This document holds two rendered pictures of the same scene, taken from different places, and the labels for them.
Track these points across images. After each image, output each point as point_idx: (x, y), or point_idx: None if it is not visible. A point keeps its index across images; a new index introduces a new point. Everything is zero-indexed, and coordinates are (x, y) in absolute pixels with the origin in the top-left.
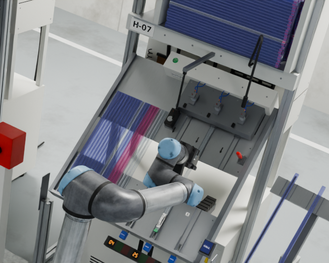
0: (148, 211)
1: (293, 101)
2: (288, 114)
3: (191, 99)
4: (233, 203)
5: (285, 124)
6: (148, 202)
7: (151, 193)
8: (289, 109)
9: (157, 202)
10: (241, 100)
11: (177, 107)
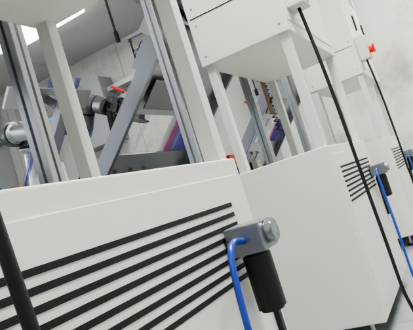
0: (14, 135)
1: (214, 9)
2: (154, 25)
3: None
4: (120, 141)
5: (158, 39)
6: (12, 128)
7: (20, 124)
8: (149, 20)
9: (19, 128)
10: None
11: None
